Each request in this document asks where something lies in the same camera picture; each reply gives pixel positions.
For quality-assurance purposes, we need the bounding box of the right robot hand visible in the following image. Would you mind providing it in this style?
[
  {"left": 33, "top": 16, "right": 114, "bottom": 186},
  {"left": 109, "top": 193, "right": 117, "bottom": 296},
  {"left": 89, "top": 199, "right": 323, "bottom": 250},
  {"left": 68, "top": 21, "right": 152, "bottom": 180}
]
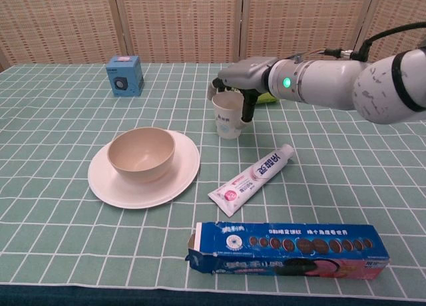
[{"left": 208, "top": 56, "right": 279, "bottom": 126}]

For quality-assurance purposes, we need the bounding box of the white paper cup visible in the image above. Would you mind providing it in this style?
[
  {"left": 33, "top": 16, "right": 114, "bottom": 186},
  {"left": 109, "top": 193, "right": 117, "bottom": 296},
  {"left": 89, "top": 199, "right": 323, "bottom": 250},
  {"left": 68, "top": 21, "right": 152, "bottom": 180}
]
[{"left": 212, "top": 92, "right": 246, "bottom": 140}]

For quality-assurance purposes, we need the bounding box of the beige bowl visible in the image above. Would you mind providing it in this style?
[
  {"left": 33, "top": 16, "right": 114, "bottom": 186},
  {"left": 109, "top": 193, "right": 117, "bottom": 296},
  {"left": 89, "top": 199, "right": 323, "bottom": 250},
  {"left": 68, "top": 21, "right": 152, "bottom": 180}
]
[{"left": 106, "top": 126, "right": 176, "bottom": 183}]

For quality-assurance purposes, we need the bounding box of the white round plate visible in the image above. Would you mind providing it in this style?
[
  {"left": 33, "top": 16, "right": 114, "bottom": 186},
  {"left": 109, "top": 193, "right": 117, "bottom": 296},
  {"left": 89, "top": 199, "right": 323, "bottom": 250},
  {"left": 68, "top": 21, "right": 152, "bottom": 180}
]
[{"left": 87, "top": 129, "right": 201, "bottom": 209}]

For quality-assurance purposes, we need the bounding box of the green label tea bottle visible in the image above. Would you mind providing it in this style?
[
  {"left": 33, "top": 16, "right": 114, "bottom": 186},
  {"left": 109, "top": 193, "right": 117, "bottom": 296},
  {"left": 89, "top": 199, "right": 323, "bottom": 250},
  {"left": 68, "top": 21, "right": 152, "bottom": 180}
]
[{"left": 255, "top": 92, "right": 280, "bottom": 104}]

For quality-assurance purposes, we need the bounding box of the bamboo folding screen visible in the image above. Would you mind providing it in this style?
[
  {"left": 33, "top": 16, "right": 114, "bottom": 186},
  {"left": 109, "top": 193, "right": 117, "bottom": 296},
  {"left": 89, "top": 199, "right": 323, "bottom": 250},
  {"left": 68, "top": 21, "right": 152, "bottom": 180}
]
[{"left": 0, "top": 0, "right": 426, "bottom": 71}]

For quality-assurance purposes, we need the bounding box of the white pink toothpaste tube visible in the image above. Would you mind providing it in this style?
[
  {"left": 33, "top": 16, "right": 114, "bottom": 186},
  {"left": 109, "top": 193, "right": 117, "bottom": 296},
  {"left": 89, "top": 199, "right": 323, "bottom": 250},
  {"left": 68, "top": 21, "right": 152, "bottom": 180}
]
[{"left": 207, "top": 144, "right": 295, "bottom": 218}]

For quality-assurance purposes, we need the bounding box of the blue speaker box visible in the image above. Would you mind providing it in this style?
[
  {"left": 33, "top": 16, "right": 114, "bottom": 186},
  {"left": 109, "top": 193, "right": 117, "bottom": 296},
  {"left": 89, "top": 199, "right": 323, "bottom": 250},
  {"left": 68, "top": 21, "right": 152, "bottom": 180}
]
[{"left": 105, "top": 55, "right": 144, "bottom": 97}]

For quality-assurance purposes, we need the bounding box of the blue cookie box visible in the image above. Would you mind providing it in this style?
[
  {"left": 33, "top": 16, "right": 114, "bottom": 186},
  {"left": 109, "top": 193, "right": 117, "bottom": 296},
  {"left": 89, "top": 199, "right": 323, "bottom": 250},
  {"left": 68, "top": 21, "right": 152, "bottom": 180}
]
[{"left": 184, "top": 221, "right": 391, "bottom": 281}]

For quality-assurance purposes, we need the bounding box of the green checked tablecloth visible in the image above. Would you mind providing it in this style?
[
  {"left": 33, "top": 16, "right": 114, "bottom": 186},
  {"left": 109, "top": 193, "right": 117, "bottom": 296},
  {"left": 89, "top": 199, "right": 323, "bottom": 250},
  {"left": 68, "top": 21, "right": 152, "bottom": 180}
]
[{"left": 0, "top": 62, "right": 426, "bottom": 306}]

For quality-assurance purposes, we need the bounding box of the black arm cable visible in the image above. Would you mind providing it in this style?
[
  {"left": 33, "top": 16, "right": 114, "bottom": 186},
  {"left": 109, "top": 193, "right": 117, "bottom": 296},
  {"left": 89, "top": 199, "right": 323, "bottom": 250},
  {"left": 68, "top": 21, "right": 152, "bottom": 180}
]
[{"left": 289, "top": 19, "right": 426, "bottom": 63}]

